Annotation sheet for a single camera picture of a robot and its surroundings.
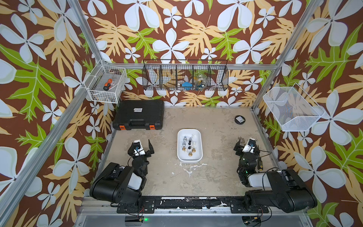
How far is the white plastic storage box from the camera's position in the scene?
35.7 inches

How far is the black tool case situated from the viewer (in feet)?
3.39

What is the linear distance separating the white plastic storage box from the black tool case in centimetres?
18
